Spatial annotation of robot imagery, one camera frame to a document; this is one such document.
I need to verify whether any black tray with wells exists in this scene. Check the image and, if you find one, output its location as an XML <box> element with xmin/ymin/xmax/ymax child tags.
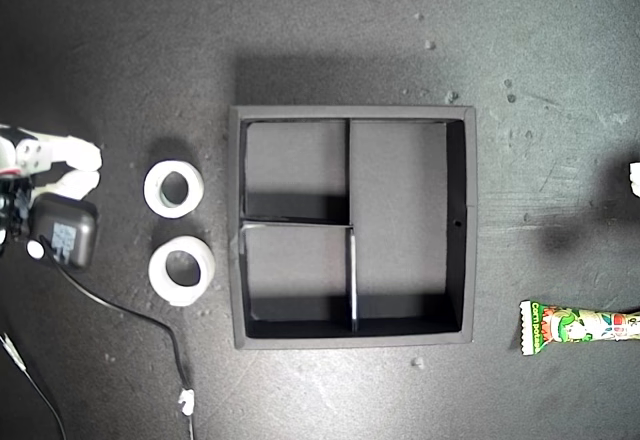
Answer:
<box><xmin>228</xmin><ymin>104</ymin><xmax>477</xmax><ymax>351</ymax></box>

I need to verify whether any white tape roll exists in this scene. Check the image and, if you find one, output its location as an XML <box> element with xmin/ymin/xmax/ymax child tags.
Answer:
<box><xmin>143</xmin><ymin>159</ymin><xmax>205</xmax><ymax>220</ymax></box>
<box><xmin>147</xmin><ymin>235</ymin><xmax>217</xmax><ymax>308</ymax></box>

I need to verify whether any black camera cable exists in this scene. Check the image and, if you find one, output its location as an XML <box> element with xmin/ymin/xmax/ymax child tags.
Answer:
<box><xmin>39</xmin><ymin>237</ymin><xmax>197</xmax><ymax>440</ymax></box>

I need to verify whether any green printed snack bar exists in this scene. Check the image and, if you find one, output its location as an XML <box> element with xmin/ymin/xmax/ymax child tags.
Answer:
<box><xmin>518</xmin><ymin>299</ymin><xmax>640</xmax><ymax>357</ymax></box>

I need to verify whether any thin black cable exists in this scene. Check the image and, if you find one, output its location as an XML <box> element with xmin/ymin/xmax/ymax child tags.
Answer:
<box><xmin>0</xmin><ymin>332</ymin><xmax>68</xmax><ymax>440</ymax></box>

